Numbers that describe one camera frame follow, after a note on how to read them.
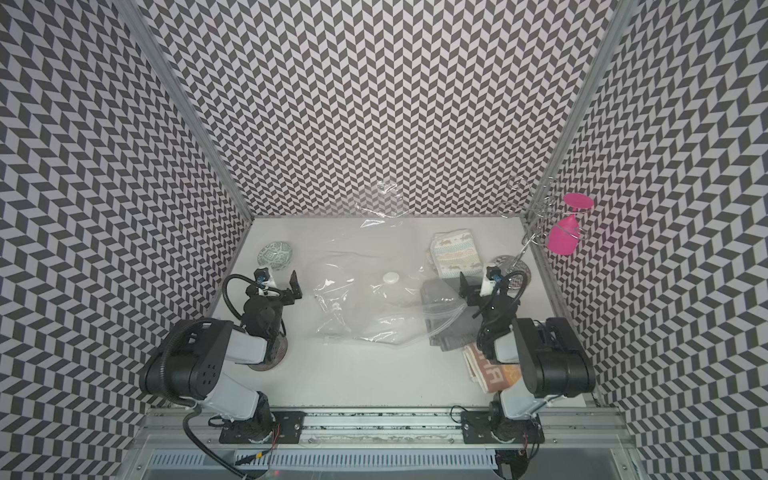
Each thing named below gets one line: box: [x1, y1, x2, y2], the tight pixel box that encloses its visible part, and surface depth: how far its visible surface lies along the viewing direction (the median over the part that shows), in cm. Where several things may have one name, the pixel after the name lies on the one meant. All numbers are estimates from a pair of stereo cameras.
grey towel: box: [421, 276, 480, 352], surface depth 88 cm
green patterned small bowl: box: [257, 241, 293, 271], surface depth 107 cm
